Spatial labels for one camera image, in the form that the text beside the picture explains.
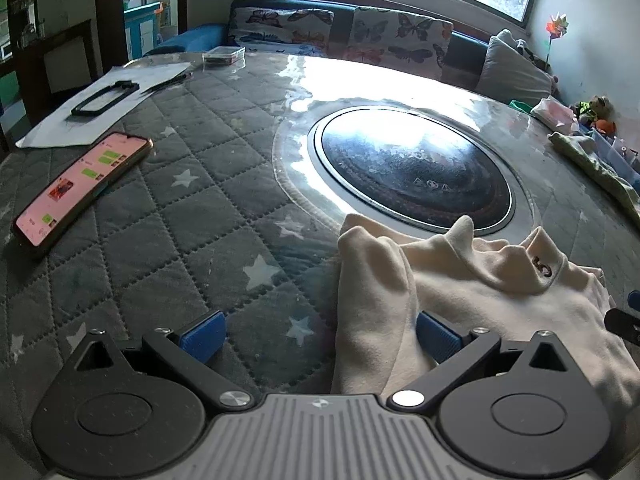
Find round black induction cooker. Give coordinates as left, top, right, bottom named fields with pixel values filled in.
left=306, top=106, right=516, bottom=237

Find blue sofa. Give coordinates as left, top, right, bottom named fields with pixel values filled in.
left=145, top=0, right=491, bottom=81

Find small clear plastic box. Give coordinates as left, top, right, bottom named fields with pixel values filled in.
left=201, top=46, right=247, bottom=69

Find butterfly print pillow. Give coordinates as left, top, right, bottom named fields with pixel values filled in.
left=227, top=6, right=335, bottom=57
left=347, top=6, right=455, bottom=81

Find grey pillow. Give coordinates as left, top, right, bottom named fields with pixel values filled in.
left=476, top=35, right=555, bottom=107

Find black pen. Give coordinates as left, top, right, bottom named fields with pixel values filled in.
left=145, top=72, right=193, bottom=93

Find black white plush toy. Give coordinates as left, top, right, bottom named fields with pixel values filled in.
left=492, top=29, right=551, bottom=68

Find black rectangular frame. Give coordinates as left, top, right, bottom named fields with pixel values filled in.
left=71, top=80, right=139, bottom=119

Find dark wooden framed panel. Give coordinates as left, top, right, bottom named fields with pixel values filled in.
left=10, top=19, right=101, bottom=136

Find white paper sheet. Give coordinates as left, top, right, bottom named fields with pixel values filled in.
left=15, top=60, right=193, bottom=150

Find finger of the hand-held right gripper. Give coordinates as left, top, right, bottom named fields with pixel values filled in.
left=604, top=290, right=640, bottom=346

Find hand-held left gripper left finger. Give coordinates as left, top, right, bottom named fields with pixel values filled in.
left=75, top=311, right=253, bottom=408

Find dark wooden door frame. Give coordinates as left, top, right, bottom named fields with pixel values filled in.
left=95, top=0, right=188, bottom=66

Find colourful pinwheel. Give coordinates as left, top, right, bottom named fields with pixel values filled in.
left=545, top=14, right=571, bottom=63

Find smartphone with pink screen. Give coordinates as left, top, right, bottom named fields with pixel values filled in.
left=10, top=131, right=154, bottom=261

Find brown teddy bear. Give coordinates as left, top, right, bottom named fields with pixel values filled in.
left=574, top=95, right=613, bottom=127

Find pink white plastic bag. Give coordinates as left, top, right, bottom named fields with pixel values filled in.
left=530, top=97, right=577, bottom=131

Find green yellow patterned blanket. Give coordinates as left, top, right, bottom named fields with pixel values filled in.
left=547, top=130, right=640, bottom=231

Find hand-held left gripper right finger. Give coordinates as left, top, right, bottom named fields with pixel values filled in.
left=389, top=311, right=571, bottom=408

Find blue cabinet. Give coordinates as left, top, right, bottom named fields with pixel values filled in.
left=122, top=1, right=167, bottom=61

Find cream long-sleeve top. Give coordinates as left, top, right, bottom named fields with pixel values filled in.
left=330, top=212, right=640, bottom=436

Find clear plastic storage box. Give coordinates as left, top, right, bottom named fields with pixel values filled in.
left=582, top=127, right=640, bottom=188

